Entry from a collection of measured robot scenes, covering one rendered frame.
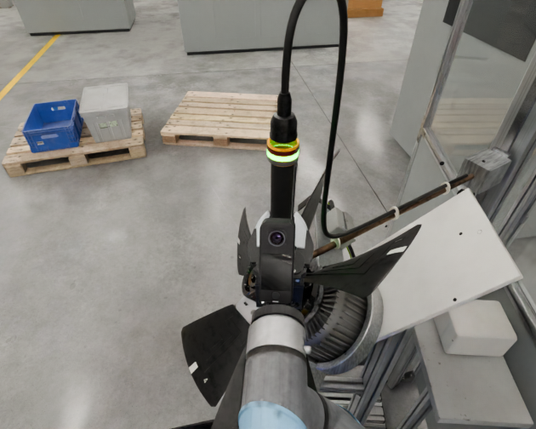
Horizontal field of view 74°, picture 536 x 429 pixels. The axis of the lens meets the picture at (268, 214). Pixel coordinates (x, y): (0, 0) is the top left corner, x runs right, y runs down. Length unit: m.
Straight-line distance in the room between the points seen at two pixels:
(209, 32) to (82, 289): 4.58
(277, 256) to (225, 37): 5.83
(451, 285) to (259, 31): 5.71
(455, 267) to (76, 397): 1.89
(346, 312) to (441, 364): 0.46
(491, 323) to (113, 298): 2.02
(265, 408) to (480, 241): 0.59
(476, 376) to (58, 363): 1.98
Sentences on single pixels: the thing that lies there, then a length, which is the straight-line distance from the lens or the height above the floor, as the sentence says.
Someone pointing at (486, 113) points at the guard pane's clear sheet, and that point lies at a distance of 1.53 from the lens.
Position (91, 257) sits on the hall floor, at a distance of 2.77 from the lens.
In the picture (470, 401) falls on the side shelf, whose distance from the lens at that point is 1.21.
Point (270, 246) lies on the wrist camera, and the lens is 0.45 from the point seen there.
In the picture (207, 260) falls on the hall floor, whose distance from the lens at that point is 2.50.
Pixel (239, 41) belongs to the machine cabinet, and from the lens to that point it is 6.25.
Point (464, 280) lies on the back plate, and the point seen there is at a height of 1.29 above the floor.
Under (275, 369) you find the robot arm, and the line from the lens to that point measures 0.43.
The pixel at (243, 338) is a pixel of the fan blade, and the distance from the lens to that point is 0.92.
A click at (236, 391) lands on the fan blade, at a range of 0.75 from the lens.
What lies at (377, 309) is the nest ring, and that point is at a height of 1.16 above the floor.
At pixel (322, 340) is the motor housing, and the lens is 0.87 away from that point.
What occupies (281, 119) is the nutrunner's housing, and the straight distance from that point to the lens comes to 0.46.
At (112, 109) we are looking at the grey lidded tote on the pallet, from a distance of 3.56.
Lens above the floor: 1.87
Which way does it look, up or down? 42 degrees down
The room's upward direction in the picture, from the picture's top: straight up
